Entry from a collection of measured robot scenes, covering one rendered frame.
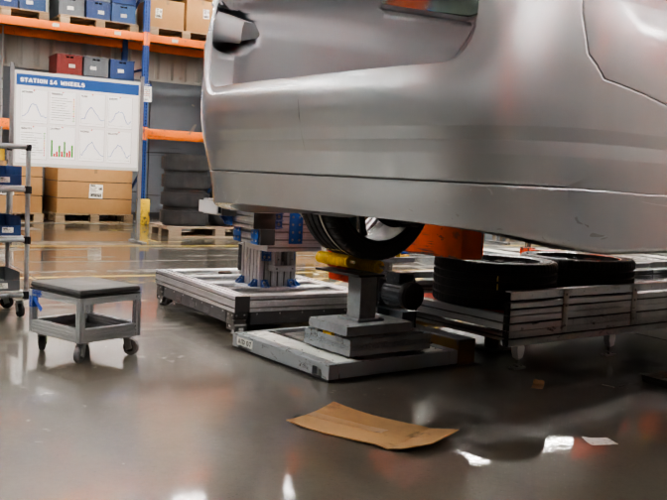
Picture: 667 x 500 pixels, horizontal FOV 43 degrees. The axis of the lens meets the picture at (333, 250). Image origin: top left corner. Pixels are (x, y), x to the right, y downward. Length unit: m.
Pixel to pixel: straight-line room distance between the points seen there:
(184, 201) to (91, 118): 1.95
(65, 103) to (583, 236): 8.41
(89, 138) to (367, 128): 7.90
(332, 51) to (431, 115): 1.59
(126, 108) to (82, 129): 0.57
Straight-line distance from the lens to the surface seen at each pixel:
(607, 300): 4.84
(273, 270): 5.04
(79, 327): 4.04
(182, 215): 11.48
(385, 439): 3.02
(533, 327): 4.39
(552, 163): 2.17
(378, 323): 4.04
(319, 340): 4.09
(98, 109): 10.23
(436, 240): 4.43
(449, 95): 2.24
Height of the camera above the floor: 0.91
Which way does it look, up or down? 5 degrees down
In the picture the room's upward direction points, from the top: 3 degrees clockwise
